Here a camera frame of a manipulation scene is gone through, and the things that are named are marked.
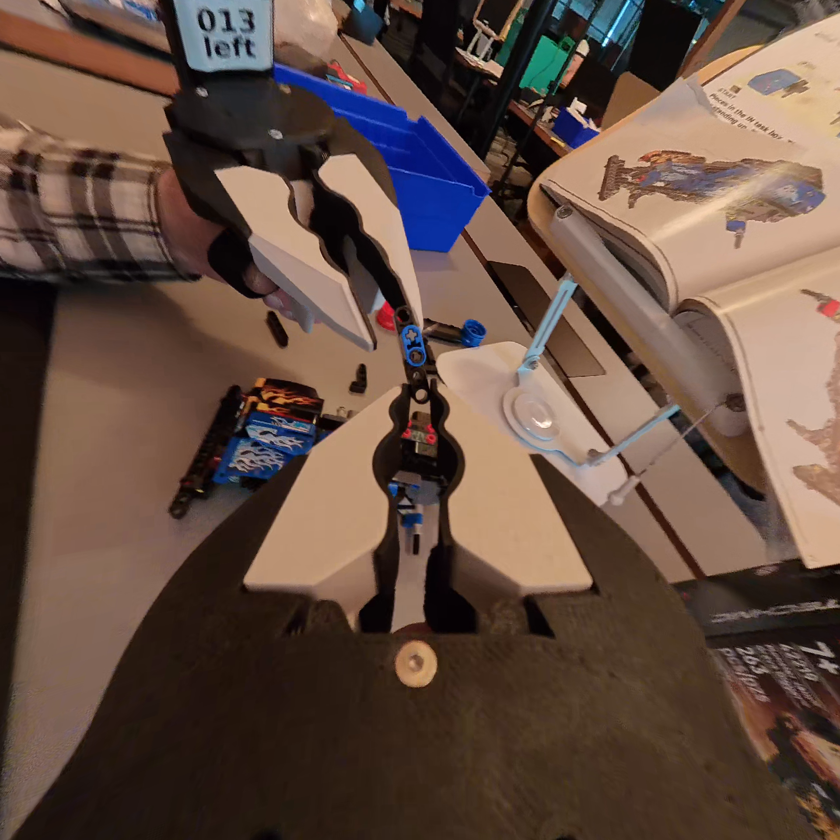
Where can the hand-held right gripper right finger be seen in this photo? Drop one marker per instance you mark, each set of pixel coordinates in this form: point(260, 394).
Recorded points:
point(518, 525)

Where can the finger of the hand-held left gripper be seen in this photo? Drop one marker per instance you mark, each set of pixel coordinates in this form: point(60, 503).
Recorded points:
point(295, 262)
point(377, 210)

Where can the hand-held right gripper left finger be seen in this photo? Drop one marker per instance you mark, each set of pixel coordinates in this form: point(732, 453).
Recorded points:
point(315, 525)

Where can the black brick assembly red pins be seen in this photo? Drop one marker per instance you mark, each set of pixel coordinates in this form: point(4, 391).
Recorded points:
point(420, 446)

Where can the black beam blue connector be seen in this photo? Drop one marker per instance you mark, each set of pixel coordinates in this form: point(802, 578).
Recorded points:
point(413, 344)

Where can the person's left forearm plaid sleeve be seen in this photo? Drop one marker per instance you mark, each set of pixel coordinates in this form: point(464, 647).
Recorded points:
point(79, 197)

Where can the person's left hand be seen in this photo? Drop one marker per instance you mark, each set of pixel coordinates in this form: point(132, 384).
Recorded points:
point(184, 236)

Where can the blue storage bin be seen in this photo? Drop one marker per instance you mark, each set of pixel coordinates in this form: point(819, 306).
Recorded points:
point(426, 170)

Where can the small black pin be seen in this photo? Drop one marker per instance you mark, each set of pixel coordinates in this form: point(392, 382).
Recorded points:
point(277, 328)

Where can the blue flame toy truck body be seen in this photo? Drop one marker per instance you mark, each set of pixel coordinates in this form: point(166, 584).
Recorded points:
point(262, 446)

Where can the red cone brick piece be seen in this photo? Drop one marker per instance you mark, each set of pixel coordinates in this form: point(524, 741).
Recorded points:
point(386, 318)

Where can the white page holder pin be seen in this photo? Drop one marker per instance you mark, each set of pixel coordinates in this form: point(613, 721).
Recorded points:
point(623, 491)

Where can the black angled connector piece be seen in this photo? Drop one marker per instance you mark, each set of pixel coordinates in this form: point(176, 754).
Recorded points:
point(359, 379)

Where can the black axle blue connector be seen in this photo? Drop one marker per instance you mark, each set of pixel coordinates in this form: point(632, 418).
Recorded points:
point(459, 333)

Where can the black pole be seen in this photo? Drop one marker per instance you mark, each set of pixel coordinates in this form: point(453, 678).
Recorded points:
point(525, 65)

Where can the small blue box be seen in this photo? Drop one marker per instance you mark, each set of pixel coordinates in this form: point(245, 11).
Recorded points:
point(577, 128)

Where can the green box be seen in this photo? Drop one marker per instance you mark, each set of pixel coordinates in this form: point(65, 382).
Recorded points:
point(548, 62)

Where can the grey book stand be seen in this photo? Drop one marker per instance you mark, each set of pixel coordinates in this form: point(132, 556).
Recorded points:
point(623, 275)

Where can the black toy set box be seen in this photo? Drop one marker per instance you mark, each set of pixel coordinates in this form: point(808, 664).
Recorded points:
point(787, 722)

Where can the open instruction book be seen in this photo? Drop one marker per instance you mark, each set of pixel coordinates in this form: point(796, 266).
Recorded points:
point(722, 197)

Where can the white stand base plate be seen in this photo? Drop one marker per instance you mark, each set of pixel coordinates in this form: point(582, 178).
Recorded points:
point(479, 374)

